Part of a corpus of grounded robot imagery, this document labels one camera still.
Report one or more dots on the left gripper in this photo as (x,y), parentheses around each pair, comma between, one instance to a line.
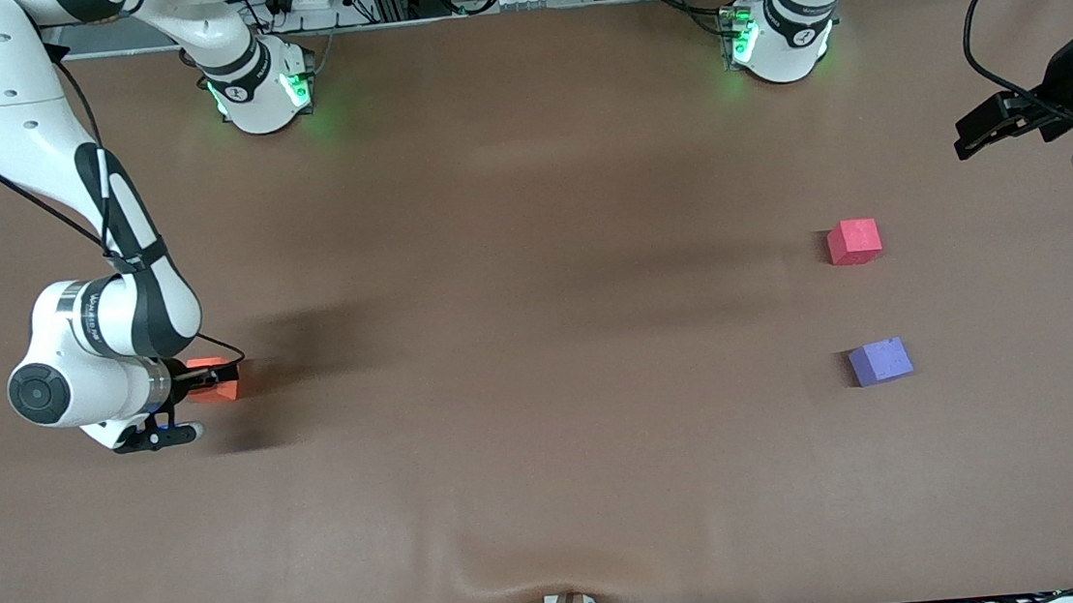
(1055,93)

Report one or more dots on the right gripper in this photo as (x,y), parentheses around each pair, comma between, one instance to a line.
(180,379)

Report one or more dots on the orange foam block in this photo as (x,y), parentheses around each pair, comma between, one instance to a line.
(219,394)

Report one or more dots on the right gripper grey-tipped bar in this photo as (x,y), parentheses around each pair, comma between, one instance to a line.
(155,439)

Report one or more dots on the red foam block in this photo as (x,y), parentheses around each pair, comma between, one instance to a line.
(856,239)

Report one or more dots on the purple foam block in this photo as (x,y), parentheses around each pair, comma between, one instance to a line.
(882,364)

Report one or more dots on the brown table mat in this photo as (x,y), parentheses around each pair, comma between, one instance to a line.
(510,440)

